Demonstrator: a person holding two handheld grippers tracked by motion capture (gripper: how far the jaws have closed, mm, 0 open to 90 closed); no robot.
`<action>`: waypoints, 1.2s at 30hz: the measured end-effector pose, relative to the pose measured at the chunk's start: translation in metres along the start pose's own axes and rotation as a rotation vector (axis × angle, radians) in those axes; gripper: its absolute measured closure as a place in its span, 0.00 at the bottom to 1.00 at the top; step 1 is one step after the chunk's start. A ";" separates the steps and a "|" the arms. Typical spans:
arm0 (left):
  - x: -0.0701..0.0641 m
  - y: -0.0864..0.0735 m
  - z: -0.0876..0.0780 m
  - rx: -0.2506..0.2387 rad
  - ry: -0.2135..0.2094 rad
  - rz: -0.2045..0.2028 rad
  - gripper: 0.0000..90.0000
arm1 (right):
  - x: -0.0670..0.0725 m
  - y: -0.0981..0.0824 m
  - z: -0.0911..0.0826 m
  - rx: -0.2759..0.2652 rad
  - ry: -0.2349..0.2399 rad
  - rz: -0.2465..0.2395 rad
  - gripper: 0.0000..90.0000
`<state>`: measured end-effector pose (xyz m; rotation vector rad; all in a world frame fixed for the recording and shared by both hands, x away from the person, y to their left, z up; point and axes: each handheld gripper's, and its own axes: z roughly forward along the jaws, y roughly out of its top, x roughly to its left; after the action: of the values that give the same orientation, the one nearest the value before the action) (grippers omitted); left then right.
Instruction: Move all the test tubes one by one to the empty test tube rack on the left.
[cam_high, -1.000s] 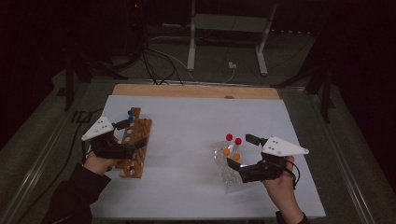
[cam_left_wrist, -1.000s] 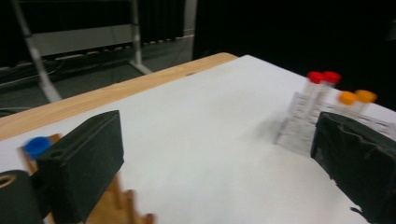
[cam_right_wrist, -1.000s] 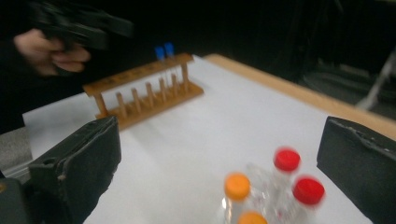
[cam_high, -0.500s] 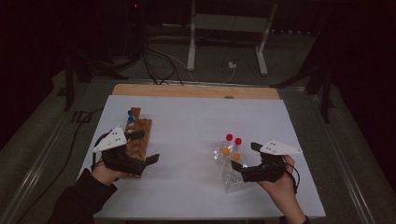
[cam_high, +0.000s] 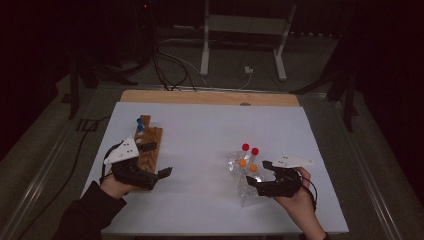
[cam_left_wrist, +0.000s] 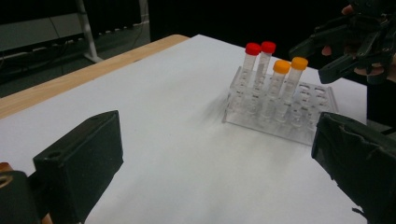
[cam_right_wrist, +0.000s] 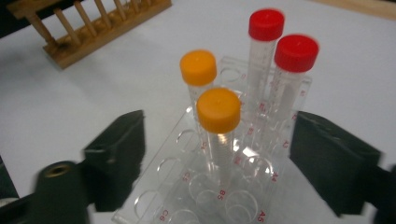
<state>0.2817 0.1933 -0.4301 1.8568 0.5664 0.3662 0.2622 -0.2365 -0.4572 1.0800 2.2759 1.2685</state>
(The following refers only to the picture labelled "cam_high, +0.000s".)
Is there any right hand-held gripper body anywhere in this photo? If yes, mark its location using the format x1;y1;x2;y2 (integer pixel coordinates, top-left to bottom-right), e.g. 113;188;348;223
256;153;315;198

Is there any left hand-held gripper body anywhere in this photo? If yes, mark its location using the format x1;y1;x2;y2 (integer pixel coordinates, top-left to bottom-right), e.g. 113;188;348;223
103;136;160;191

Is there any wooden test tube rack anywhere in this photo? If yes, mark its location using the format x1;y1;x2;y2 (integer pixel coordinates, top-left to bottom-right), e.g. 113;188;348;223
133;114;164;192

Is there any red cap test tube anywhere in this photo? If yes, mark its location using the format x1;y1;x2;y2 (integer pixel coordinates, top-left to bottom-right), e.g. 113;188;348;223
248;147;260;164
238;142;251;160

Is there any person's right hand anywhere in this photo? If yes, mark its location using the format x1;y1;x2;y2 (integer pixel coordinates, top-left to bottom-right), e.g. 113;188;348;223
272;167;323;231

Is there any white board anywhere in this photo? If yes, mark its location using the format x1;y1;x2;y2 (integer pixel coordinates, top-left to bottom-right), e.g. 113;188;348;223
67;101;350;236

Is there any black metal stand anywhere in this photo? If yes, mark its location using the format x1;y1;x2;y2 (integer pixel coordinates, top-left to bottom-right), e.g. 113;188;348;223
289;64;360;133
59;54;139;120

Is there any white metal stand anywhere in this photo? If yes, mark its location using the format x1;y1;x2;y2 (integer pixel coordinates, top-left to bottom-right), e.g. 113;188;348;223
199;0;298;82

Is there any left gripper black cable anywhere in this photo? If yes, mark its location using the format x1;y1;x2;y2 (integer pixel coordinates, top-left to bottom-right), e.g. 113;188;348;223
99;142;124;184

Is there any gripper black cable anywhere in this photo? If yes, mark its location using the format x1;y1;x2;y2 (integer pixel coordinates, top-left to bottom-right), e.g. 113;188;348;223
299;175;319;213
99;142;124;184

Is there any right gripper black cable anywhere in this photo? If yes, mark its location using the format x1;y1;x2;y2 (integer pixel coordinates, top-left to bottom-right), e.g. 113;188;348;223
299;175;319;213

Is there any black floor cable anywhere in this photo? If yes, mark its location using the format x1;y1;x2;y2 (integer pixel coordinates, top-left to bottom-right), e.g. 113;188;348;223
16;114;113;240

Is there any black cable bundle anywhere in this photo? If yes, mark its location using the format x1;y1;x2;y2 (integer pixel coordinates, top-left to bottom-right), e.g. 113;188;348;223
151;49;198;92

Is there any metal floor rail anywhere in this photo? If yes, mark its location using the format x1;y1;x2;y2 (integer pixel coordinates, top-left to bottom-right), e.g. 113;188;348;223
331;98;406;240
0;86;101;240

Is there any white cable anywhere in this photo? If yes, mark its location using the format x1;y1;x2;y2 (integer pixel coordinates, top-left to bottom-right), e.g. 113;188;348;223
159;49;254;91

